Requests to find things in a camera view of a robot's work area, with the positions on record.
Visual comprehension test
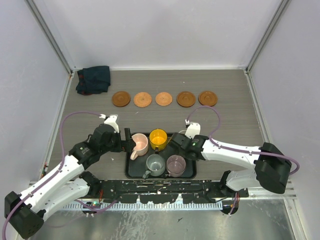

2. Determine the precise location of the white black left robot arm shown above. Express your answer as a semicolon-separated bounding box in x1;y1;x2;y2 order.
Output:
2;123;135;239

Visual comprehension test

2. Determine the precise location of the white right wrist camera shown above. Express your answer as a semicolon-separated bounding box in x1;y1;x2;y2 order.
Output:
184;119;201;139

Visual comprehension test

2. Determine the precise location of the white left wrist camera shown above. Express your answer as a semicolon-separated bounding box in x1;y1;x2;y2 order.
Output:
99;114;120;133

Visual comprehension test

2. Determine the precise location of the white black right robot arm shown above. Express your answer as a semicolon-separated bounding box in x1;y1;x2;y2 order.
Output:
168;133;293;197

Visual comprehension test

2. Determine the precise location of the white slotted cable duct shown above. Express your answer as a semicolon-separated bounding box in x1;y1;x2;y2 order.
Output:
62;201;223;211

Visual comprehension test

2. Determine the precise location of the mauve ceramic mug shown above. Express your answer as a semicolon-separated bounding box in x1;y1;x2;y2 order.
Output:
166;155;186;178

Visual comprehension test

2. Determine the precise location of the pink ceramic mug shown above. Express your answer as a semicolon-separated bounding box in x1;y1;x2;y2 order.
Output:
130;133;149;160

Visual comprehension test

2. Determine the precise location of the black plastic tray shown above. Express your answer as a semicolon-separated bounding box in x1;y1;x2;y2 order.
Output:
124;143;197;179

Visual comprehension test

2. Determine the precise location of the woven rattan coaster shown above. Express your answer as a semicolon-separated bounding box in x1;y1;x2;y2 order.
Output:
133;92;152;108
155;92;173;107

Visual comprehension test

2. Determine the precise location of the yellow ceramic mug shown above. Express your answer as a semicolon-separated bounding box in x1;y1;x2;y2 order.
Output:
149;128;168;154

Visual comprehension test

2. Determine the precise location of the brown wooden coaster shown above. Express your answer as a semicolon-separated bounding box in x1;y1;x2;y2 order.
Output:
111;91;131;108
198;90;218;107
176;91;196;108

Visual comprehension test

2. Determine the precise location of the dark blue folded cloth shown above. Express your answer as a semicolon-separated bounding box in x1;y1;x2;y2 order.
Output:
76;65;111;96

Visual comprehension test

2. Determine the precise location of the cream ceramic mug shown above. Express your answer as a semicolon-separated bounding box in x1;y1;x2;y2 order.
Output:
178;129;187;134

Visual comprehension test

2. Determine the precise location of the grey ceramic mug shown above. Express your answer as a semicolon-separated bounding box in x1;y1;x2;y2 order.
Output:
142;154;166;179

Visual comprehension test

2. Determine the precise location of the black mounting base plate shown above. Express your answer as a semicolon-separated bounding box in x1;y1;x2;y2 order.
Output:
71;178;250;205

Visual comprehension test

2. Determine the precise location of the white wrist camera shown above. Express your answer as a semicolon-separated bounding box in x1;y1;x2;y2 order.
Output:
184;119;201;139
99;114;120;133

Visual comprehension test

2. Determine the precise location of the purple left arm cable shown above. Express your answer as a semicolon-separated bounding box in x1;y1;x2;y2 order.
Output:
1;111;121;240

